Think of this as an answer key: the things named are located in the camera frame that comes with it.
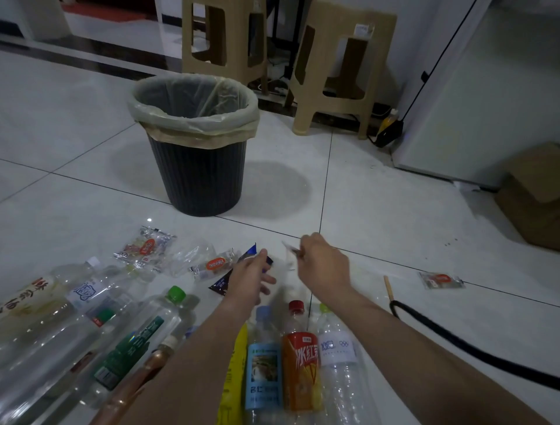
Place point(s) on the person's right hand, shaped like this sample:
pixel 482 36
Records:
pixel 326 271

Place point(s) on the person's left hand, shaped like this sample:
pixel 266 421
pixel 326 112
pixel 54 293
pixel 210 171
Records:
pixel 245 284

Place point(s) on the person's left fingers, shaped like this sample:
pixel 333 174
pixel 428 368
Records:
pixel 261 262

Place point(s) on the person's right fingers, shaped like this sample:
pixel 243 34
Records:
pixel 306 249

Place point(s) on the small clear plastic wrapper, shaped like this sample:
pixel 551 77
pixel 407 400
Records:
pixel 290 256

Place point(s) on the person's left forearm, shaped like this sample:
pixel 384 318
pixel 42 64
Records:
pixel 192 372

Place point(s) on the person's right forearm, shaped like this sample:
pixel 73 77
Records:
pixel 415 367

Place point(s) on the dark blue snack wrapper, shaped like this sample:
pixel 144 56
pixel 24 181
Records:
pixel 225 280

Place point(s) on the clear wrapper with orange label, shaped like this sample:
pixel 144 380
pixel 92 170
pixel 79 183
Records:
pixel 215 264

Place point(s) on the crumpled clear plastic wrapper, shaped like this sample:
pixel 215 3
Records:
pixel 188 258

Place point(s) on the wooden stick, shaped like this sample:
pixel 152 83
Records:
pixel 389 288

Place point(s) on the black ribbed trash bin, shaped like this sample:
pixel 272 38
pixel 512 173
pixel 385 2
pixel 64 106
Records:
pixel 199 179

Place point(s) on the blue cap bottle blue label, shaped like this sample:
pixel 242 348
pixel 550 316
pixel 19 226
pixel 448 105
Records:
pixel 263 372

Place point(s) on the red cap bottle orange label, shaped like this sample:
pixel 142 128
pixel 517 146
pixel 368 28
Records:
pixel 301 372

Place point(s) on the colourful clear snack wrapper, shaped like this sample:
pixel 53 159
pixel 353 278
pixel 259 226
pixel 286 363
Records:
pixel 144 249

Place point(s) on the yellow packet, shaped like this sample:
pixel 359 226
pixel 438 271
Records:
pixel 234 381

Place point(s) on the green cap bottle white label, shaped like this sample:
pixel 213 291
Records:
pixel 343 376

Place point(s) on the clear wrapper with orange mark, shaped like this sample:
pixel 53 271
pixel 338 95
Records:
pixel 441 280

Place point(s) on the translucent bin liner bag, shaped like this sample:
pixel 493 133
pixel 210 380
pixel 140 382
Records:
pixel 197 127

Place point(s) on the yellow bottle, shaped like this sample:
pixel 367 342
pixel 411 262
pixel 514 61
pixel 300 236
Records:
pixel 388 118

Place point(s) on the beige plastic stool with sticker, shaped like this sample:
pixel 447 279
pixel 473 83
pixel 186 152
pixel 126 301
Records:
pixel 315 94

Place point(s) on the brown plastic bottle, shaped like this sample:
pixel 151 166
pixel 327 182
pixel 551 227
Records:
pixel 135 381

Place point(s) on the clear bottle white blue label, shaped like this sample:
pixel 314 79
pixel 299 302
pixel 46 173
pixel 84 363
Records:
pixel 85 291

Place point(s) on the black metal stand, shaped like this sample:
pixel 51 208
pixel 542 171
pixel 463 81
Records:
pixel 284 35

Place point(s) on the white refrigerator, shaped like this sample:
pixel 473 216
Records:
pixel 481 100

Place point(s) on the white cap bottle beige label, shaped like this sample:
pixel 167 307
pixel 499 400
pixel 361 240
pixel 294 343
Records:
pixel 35 302

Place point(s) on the brown cardboard box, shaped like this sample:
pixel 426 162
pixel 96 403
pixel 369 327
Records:
pixel 531 192

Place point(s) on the large clear bottle red label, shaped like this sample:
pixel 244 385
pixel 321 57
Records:
pixel 43 376

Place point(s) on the red floor mat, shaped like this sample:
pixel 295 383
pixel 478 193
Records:
pixel 105 9

